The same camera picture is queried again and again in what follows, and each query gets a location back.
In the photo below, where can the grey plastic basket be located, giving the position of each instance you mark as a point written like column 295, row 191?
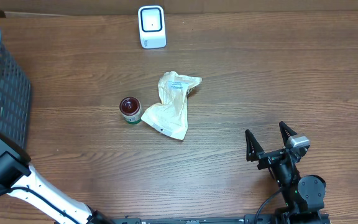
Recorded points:
column 15, row 103

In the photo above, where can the beige paper pouch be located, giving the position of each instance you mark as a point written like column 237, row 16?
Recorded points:
column 170, row 115

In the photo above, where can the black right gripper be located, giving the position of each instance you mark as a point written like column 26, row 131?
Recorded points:
column 255, row 153

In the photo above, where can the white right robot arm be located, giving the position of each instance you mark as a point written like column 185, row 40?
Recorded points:
column 303, row 196

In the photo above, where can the white barcode scanner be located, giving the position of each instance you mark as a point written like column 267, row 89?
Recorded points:
column 152, row 31

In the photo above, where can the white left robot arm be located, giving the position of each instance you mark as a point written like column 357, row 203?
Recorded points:
column 20, row 179

